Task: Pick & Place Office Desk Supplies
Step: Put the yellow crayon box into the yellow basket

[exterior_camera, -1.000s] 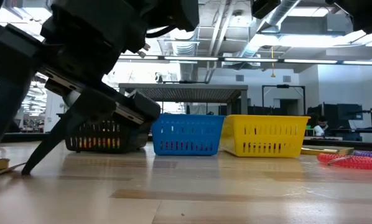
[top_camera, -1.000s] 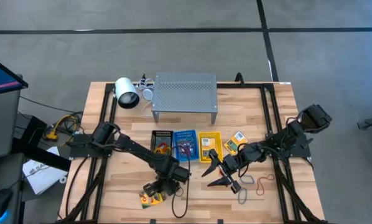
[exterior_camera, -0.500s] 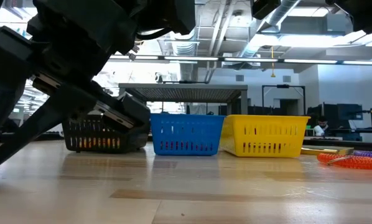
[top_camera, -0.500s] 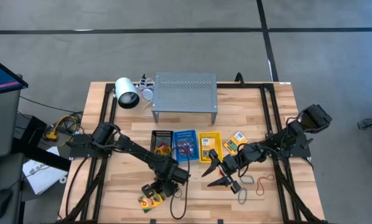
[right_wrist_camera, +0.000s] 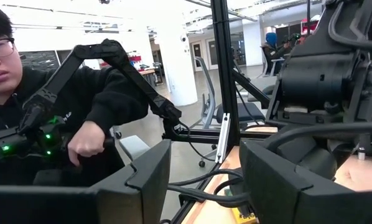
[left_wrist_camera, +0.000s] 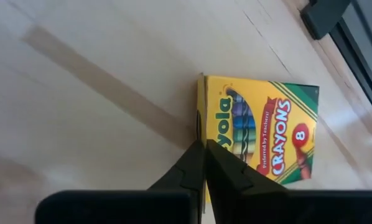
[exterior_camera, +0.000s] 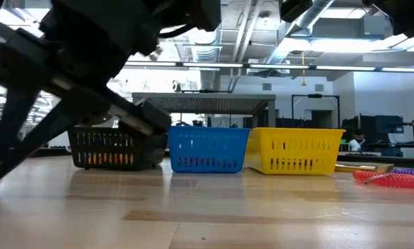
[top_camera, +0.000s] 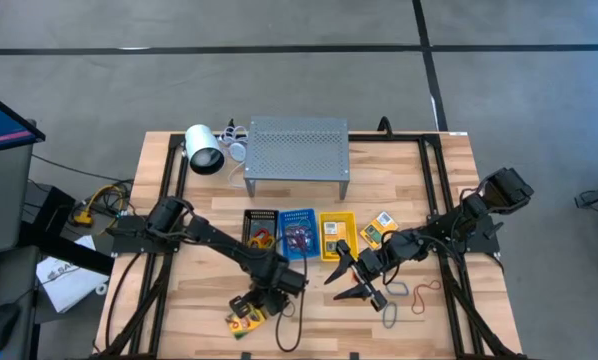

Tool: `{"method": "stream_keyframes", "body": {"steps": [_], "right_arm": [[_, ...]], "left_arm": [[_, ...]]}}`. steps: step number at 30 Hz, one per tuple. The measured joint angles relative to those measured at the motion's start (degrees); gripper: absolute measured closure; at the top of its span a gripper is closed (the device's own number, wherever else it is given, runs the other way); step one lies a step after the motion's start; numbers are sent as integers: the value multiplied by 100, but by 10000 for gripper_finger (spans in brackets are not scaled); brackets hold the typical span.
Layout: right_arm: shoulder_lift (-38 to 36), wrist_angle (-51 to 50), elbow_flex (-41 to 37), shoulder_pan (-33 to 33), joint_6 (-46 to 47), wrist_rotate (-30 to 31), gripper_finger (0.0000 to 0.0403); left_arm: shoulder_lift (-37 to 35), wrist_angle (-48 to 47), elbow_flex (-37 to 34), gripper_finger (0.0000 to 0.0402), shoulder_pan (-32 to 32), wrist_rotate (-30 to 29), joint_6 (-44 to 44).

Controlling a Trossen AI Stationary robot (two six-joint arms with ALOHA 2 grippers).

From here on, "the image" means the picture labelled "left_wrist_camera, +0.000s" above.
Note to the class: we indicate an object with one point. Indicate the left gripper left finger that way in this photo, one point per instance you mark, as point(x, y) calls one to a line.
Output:
point(189, 174)

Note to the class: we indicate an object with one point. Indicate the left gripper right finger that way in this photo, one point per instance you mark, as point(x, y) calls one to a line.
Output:
point(229, 186)

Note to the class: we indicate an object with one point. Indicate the Crayola crayon box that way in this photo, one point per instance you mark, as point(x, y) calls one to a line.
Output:
point(267, 109)

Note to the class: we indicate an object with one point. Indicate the black aluminium table frame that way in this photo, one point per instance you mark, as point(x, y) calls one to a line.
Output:
point(360, 59)

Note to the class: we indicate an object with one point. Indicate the black edge bracket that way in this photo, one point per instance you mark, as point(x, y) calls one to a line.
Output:
point(323, 15)

